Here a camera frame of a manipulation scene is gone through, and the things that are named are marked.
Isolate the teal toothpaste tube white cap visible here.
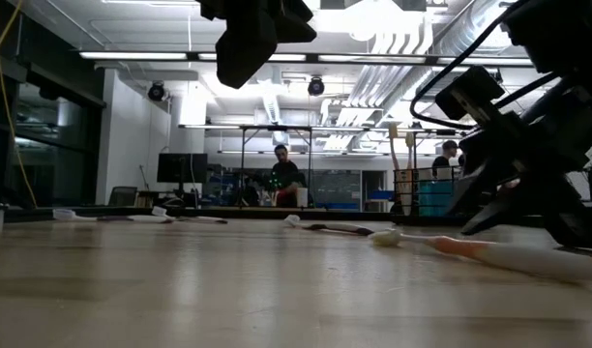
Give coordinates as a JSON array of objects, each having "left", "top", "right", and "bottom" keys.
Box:
[{"left": 434, "top": 167, "right": 456, "bottom": 218}]

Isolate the black computer monitor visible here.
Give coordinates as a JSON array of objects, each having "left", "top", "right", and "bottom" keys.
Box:
[{"left": 156, "top": 152, "right": 209, "bottom": 185}]

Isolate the purple white toothbrush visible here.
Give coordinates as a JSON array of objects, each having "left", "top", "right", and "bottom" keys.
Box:
[
  {"left": 282, "top": 214, "right": 375, "bottom": 238},
  {"left": 52, "top": 207, "right": 157, "bottom": 224},
  {"left": 151, "top": 206, "right": 229, "bottom": 225}
]

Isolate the black rack frame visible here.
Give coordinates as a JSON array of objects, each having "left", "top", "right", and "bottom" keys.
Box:
[{"left": 238, "top": 124, "right": 314, "bottom": 209}]

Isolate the person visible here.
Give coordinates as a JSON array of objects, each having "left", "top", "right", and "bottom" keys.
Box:
[
  {"left": 268, "top": 143, "right": 308, "bottom": 208},
  {"left": 429, "top": 139, "right": 465, "bottom": 179}
]

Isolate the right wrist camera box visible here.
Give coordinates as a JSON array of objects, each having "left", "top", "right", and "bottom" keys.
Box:
[{"left": 433, "top": 64, "right": 506, "bottom": 123}]

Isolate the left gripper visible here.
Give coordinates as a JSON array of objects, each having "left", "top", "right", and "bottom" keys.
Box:
[{"left": 198, "top": 0, "right": 318, "bottom": 90}]

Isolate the ceiling light strip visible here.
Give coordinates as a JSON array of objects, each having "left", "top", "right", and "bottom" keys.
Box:
[
  {"left": 78, "top": 50, "right": 189, "bottom": 61},
  {"left": 435, "top": 56, "right": 535, "bottom": 67},
  {"left": 197, "top": 51, "right": 308, "bottom": 62},
  {"left": 317, "top": 53, "right": 426, "bottom": 63}
]

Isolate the dark office chair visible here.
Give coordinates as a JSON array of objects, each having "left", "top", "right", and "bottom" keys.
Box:
[{"left": 106, "top": 185, "right": 139, "bottom": 208}]

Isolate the black wire basket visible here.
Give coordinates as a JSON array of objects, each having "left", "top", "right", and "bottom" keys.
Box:
[{"left": 391, "top": 166, "right": 466, "bottom": 226}]

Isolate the yellow hanging cable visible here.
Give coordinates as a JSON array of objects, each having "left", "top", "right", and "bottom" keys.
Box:
[{"left": 0, "top": 0, "right": 39, "bottom": 209}]

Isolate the black ceiling spot light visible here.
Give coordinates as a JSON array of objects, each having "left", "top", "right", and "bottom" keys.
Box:
[
  {"left": 307, "top": 75, "right": 326, "bottom": 98},
  {"left": 147, "top": 80, "right": 168, "bottom": 103}
]

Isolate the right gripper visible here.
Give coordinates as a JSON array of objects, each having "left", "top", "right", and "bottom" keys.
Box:
[{"left": 448, "top": 72, "right": 592, "bottom": 247}]

